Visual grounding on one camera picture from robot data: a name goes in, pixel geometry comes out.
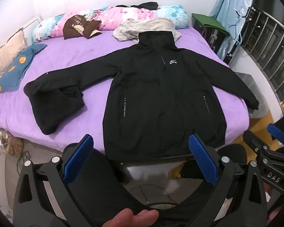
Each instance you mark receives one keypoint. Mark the beige pillow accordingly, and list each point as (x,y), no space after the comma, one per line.
(9,52)

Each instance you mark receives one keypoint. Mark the metal window grille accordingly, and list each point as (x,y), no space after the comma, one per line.
(269,42)

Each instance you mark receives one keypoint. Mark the person's black pants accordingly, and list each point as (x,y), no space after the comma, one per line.
(101,170)

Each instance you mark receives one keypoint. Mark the person's left hand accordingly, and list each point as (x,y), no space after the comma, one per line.
(130,217)

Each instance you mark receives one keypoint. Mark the grey box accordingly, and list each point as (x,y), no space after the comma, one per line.
(247,80)

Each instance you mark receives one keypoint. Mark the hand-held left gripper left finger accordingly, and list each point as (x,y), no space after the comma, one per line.
(78,161)

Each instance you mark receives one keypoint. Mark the brown printed cushion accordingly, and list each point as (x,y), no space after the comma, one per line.
(78,26)

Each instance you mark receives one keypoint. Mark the light blue curtain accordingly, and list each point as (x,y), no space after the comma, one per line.
(232,9)

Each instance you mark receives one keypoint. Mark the white bed headboard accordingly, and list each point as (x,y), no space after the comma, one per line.
(30,22)

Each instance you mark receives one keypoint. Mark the grey knitted sweater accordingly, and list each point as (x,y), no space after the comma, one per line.
(137,28)

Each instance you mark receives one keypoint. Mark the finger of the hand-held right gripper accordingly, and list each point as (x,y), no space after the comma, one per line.
(253,140)
(276,133)

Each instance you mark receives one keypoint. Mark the floral pink and blue duvet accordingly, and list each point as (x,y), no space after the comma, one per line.
(118,16)

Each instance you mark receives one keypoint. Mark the purple bed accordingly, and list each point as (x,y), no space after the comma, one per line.
(61,59)

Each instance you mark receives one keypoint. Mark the black jacket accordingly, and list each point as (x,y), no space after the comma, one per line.
(161,104)

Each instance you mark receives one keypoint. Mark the black cloth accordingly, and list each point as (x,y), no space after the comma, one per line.
(146,5)

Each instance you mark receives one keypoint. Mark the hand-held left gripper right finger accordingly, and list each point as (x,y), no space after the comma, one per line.
(203,162)

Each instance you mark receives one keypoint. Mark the black bag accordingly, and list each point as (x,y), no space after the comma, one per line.
(210,40)

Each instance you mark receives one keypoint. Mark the blue pillow with orange dots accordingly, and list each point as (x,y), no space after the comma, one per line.
(16,73)

